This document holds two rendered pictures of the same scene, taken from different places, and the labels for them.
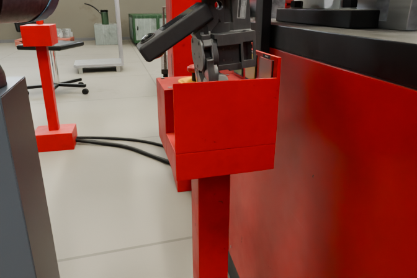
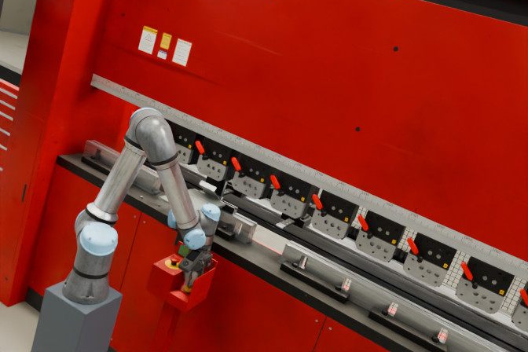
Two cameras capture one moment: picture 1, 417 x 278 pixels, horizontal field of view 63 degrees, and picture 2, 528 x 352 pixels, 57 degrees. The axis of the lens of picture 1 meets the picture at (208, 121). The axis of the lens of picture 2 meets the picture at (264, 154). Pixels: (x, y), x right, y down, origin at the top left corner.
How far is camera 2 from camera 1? 1.73 m
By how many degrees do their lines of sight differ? 52
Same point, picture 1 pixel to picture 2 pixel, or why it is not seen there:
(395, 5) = (242, 234)
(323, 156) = (221, 291)
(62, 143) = not seen: outside the picture
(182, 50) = (41, 184)
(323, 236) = (218, 319)
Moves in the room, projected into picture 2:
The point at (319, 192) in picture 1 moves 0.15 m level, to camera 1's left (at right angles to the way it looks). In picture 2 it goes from (217, 303) to (191, 311)
